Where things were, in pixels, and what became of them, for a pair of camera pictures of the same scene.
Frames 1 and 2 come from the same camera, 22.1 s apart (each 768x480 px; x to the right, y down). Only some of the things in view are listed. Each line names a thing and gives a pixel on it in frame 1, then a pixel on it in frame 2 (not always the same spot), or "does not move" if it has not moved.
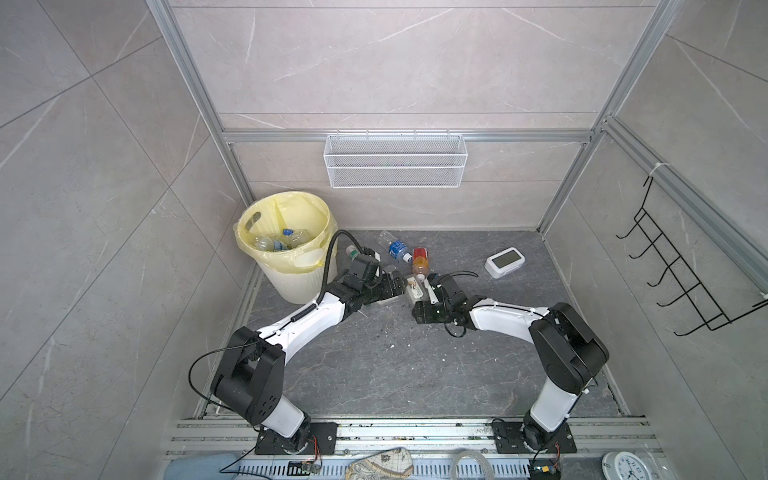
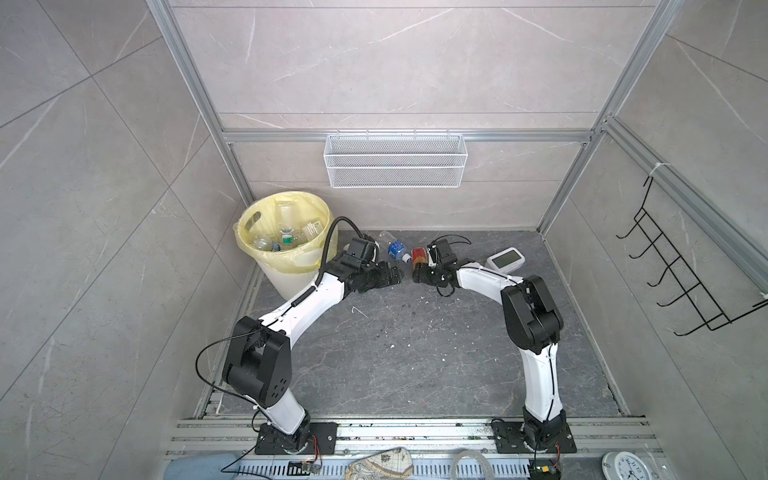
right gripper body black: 433,313 → 432,276
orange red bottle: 420,261 does not move
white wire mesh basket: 395,160 does not move
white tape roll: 479,457 does not move
